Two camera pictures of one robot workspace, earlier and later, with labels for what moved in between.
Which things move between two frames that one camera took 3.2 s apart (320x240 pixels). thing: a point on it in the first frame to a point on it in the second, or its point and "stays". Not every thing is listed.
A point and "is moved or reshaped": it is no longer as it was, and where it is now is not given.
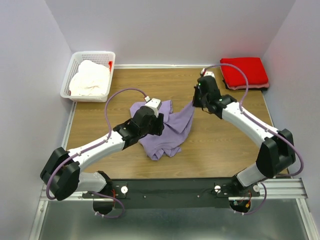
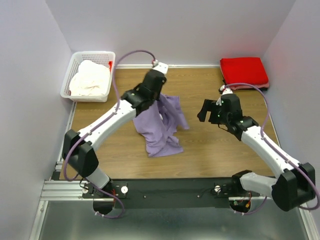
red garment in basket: [110, 64] stays
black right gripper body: [199, 100] to [222, 117]
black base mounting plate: [173, 193] stays
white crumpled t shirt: [91, 79] stays
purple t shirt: [177, 127] is moved or reshaped
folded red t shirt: [253, 68] stays
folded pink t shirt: [249, 87] stays
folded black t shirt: [243, 89] stays
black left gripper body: [154, 127] to [157, 96]
